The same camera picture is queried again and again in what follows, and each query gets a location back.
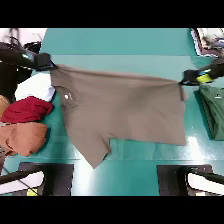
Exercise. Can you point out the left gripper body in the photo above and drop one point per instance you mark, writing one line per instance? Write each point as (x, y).
(44, 62)

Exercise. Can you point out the brown T-shirt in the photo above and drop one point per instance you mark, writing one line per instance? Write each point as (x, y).
(123, 106)

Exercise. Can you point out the white garment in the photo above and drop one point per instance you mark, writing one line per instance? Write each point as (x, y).
(35, 87)

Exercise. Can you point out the black garment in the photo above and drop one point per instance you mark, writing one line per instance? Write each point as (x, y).
(10, 78)

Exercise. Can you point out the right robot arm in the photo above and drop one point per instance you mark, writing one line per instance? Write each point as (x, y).
(216, 70)

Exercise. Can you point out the heap of clothes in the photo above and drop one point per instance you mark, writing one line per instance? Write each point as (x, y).
(210, 40)

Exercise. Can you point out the dark green garment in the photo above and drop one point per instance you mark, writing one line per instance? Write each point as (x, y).
(216, 110)

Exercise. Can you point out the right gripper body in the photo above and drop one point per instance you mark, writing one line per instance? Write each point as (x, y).
(191, 76)

